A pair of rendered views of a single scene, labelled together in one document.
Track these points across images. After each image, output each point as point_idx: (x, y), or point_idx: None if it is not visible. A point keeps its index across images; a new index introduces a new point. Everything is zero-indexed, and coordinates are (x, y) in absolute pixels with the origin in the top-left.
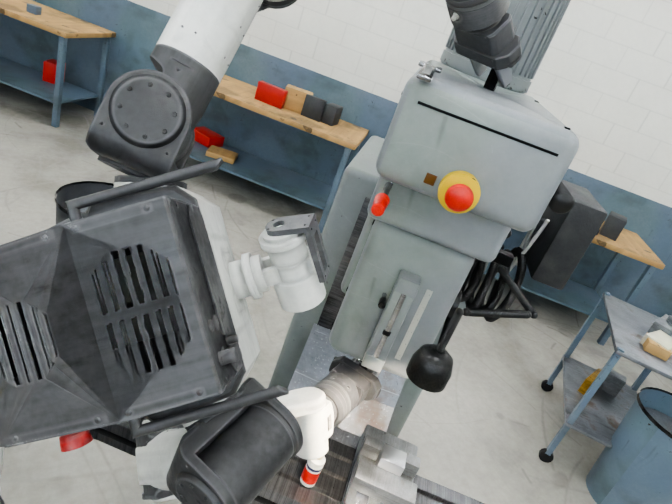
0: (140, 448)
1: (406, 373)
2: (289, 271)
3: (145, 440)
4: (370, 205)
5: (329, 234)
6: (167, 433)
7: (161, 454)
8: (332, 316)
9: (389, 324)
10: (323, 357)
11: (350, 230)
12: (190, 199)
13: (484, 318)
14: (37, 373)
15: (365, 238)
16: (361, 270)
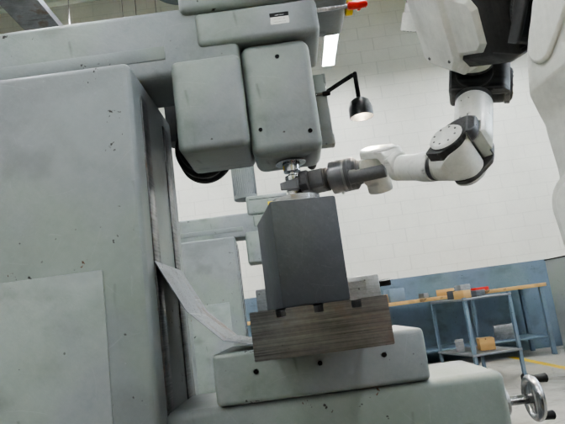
0: (482, 124)
1: (366, 112)
2: None
3: (477, 120)
4: (317, 23)
5: (137, 140)
6: (472, 108)
7: (487, 108)
8: (157, 243)
9: (329, 108)
10: (178, 290)
11: (142, 134)
12: None
13: (215, 180)
14: None
15: (243, 88)
16: (311, 77)
